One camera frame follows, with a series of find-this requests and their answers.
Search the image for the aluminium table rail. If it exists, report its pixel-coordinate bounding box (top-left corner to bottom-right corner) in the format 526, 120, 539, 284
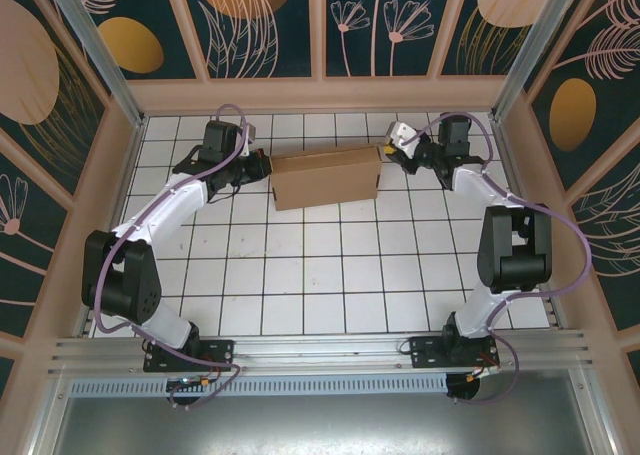
47, 328, 595, 376

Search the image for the thin aluminium side rail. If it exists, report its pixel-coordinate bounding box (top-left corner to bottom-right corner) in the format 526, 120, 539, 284
491, 117, 569, 329

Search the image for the brown cardboard box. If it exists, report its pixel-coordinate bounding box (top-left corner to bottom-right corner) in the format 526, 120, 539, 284
268, 143, 385, 212

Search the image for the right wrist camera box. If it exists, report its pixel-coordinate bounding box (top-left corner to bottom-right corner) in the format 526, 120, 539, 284
384, 121, 420, 160

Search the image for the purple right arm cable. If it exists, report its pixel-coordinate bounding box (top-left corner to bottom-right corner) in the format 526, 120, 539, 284
409, 112, 592, 406

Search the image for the grey slotted cable duct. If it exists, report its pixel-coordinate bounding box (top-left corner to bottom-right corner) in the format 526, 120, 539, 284
68, 373, 450, 397

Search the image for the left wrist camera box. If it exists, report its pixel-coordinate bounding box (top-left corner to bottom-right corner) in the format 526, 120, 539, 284
242, 122, 260, 157

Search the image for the grey metal sheet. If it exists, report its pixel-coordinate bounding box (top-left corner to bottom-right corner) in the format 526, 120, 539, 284
27, 369, 619, 455

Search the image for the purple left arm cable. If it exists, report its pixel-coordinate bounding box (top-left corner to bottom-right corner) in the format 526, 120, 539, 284
93, 103, 251, 411

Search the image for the aluminium frame post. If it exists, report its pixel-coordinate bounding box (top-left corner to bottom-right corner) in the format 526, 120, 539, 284
489, 0, 587, 122
40, 0, 147, 129

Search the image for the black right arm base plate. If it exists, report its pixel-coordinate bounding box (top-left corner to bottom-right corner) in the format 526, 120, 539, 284
408, 335, 501, 370

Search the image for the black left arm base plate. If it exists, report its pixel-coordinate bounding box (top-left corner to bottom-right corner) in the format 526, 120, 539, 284
143, 338, 236, 374

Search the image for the small circuit board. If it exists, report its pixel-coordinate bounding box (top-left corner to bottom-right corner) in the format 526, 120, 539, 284
167, 374, 214, 392

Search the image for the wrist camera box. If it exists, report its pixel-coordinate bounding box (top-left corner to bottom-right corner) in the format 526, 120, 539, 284
384, 121, 420, 160
242, 122, 260, 157

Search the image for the yellow wire connector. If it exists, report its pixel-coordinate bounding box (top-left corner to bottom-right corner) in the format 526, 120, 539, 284
467, 362, 502, 382

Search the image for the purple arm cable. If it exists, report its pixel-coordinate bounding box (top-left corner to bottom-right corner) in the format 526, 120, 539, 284
93, 103, 251, 411
409, 112, 592, 406

